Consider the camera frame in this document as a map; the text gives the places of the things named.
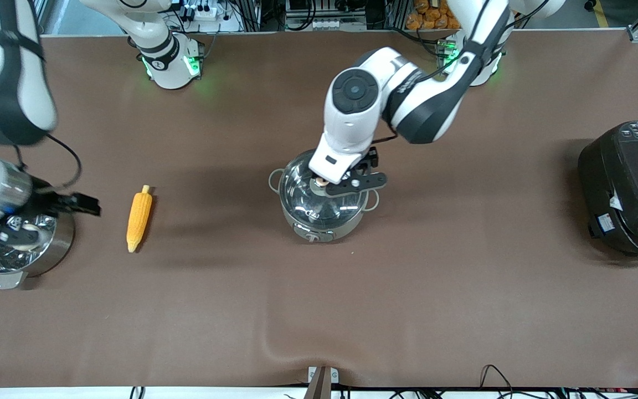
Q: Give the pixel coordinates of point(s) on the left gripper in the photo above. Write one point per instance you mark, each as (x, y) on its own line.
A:
(368, 158)

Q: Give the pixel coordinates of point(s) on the pile of orange snacks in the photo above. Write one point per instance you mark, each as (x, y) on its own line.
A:
(430, 16)

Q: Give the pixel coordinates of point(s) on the black rice cooker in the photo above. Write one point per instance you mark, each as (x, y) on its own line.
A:
(634, 188)

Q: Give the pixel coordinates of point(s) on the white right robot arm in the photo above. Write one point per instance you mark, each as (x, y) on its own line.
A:
(14, 83)

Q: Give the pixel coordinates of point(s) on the long white power strip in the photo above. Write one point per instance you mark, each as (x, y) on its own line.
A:
(327, 24)

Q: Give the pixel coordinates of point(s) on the steel steamer pot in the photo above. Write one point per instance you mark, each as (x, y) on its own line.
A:
(53, 244)

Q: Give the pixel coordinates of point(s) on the yellow corn cob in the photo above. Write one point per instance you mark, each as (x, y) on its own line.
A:
(139, 219)

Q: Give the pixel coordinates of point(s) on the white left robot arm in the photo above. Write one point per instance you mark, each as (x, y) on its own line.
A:
(424, 105)

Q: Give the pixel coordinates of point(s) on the brown table cloth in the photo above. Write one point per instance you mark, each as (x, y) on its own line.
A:
(352, 310)

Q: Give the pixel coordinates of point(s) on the grey metal table clamp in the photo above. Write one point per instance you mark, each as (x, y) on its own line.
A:
(322, 382)

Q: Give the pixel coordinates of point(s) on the white power strip with plugs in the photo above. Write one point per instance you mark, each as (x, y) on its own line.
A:
(208, 11)

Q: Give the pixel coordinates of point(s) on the steel cooking pot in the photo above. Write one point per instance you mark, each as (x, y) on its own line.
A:
(319, 233)

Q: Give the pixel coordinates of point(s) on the glass pot lid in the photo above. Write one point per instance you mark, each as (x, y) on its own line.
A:
(308, 205)

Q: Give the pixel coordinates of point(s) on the white steamed bun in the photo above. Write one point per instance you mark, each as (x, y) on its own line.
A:
(28, 235)

